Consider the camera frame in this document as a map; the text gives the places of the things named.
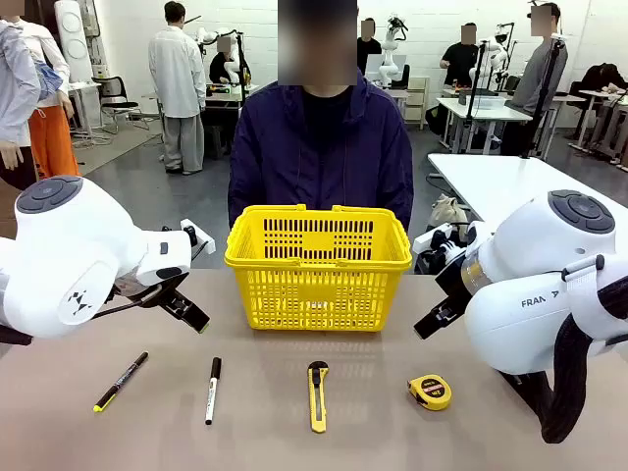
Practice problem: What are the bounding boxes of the mannequin in orange pants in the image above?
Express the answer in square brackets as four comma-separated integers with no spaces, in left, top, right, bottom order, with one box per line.
[20,19,82,179]

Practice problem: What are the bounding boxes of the person in grey sweater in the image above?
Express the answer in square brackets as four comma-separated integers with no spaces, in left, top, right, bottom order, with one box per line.
[498,1,570,159]

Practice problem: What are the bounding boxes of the standing person black shirt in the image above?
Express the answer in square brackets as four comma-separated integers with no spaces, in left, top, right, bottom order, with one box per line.
[356,18,384,76]

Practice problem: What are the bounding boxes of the white marker black cap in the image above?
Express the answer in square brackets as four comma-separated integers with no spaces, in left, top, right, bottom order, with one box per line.
[204,356,224,427]

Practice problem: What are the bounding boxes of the yellow plastic shopping basket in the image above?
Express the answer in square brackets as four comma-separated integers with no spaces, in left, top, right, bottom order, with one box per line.
[224,203,414,334]

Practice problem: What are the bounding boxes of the person in black t-shirt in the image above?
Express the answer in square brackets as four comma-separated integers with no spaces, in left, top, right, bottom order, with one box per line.
[439,22,481,88]

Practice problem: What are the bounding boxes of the person in purple jacket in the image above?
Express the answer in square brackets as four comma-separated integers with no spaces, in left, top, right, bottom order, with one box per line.
[227,0,415,233]

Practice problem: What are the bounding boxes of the white tower air conditioner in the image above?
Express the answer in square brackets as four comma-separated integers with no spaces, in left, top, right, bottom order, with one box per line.
[53,0,96,84]

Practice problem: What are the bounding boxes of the tall black tripod pole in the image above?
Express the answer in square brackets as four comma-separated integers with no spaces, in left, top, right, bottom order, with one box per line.
[521,37,566,160]

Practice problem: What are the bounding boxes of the black office chair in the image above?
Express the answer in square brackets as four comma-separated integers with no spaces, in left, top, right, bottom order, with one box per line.
[90,75,149,135]

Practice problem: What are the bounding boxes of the large white table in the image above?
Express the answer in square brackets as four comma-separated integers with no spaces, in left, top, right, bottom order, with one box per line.
[427,153,628,233]

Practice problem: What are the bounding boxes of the black highlighter yellow tip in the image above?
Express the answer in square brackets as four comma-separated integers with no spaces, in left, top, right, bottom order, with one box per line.
[92,350,150,414]

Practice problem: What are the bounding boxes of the yellow utility knife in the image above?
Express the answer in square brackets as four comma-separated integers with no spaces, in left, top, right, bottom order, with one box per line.
[307,360,331,435]

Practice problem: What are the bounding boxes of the mannequin in striped blue shirt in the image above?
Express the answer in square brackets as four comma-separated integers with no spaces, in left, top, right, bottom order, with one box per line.
[0,0,43,193]

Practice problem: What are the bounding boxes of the small white table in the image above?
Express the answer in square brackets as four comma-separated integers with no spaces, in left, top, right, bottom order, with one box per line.
[435,95,535,154]

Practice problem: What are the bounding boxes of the black braided cable sleeve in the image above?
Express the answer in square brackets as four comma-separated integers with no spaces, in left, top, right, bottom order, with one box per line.
[538,279,628,445]

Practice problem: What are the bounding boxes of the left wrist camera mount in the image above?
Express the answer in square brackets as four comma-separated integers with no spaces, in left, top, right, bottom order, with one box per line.
[180,218,217,254]

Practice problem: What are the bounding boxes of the black bag on floor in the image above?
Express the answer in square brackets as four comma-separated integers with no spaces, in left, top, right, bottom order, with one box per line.
[424,104,446,134]

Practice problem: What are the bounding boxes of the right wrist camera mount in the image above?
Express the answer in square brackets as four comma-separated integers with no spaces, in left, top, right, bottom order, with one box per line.
[412,222,468,276]

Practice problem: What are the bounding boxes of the dark background work desk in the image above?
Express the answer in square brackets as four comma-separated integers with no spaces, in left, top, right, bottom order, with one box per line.
[202,80,262,159]

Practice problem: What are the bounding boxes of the person in white coat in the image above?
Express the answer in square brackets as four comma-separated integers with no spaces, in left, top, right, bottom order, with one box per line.
[147,0,208,176]

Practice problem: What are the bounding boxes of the beige drawer cabinet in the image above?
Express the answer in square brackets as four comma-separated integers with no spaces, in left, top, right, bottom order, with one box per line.
[401,75,432,131]

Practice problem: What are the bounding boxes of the yellow tape measure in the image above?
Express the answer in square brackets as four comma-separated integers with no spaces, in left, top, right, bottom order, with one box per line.
[406,374,453,412]

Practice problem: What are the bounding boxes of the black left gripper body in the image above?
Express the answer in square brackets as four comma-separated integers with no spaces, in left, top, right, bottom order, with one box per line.
[113,267,190,309]

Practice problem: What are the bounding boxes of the beige cloth bag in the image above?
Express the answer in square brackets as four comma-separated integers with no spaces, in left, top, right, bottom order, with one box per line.
[430,192,473,235]

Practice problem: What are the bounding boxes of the thin black tripod pole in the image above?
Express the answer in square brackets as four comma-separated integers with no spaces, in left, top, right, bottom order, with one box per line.
[464,40,491,149]

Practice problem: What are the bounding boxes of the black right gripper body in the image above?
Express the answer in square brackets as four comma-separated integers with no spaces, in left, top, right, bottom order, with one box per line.
[434,258,475,309]

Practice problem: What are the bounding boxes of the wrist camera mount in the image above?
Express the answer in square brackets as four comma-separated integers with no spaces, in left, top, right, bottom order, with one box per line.
[412,222,468,276]
[180,218,217,254]

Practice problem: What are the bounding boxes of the seated person in black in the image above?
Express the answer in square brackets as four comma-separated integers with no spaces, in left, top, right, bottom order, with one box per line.
[208,35,242,85]

